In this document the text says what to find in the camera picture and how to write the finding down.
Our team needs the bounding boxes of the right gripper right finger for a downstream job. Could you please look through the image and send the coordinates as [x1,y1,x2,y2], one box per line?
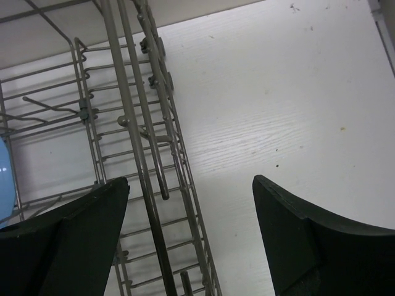
[252,175,394,295]

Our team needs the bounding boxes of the grey wire dish rack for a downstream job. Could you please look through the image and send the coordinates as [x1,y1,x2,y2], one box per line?
[1,1,222,295]

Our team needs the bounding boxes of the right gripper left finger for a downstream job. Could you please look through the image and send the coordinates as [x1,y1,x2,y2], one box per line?
[1,178,130,295]

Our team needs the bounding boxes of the blue plate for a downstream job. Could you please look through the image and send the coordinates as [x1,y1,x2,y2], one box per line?
[0,139,15,220]

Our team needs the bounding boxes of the right aluminium rail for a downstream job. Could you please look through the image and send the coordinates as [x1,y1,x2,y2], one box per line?
[368,0,394,74]

